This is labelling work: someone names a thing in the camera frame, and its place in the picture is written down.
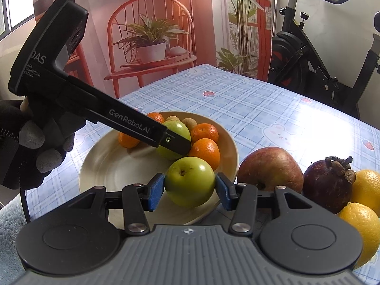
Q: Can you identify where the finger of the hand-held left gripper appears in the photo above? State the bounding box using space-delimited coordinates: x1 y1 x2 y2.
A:
157 129 192 156

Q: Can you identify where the grey fluffy rug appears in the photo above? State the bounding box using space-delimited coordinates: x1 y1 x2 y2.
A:
0 197 30 285

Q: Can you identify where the yellow lemon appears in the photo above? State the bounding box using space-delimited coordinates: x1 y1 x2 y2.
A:
350 169 380 217
337 202 380 269

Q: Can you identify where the black exercise bike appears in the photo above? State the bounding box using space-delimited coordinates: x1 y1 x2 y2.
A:
267 0 380 119

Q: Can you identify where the person's left hand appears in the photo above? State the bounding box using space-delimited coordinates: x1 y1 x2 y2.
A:
0 99 86 190

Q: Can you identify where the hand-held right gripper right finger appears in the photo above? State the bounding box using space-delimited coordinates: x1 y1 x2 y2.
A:
215 172 314 234

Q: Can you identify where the green apple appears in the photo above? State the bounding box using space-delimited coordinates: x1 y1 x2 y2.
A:
165 156 216 208
156 119 192 160

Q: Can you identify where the wall poster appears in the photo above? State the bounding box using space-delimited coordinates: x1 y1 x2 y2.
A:
31 0 272 100

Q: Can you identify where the red apple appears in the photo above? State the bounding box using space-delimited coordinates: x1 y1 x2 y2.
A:
237 147 304 195

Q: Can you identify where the window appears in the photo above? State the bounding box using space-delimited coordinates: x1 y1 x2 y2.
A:
0 0 36 38

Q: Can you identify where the black cable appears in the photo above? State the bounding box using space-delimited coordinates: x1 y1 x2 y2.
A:
19 187 32 223

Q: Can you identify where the cream round plate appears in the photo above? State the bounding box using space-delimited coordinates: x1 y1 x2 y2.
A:
79 111 239 225

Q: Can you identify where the purple mangosteen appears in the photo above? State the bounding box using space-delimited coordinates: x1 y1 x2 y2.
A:
303 156 356 214

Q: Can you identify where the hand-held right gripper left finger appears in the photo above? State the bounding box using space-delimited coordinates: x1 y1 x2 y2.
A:
67 173 165 234

